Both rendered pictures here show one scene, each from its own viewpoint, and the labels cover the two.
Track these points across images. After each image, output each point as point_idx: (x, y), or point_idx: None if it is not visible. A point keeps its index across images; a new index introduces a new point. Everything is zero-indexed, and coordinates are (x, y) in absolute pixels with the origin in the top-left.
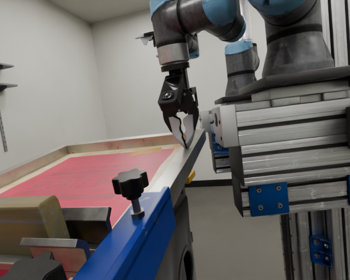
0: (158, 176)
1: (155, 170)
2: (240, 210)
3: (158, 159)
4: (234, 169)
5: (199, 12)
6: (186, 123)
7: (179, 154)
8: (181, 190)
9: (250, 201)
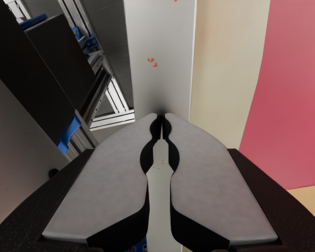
0: None
1: (273, 17)
2: (63, 25)
3: (274, 127)
4: (38, 76)
5: None
6: (119, 181)
7: (176, 48)
8: None
9: (29, 20)
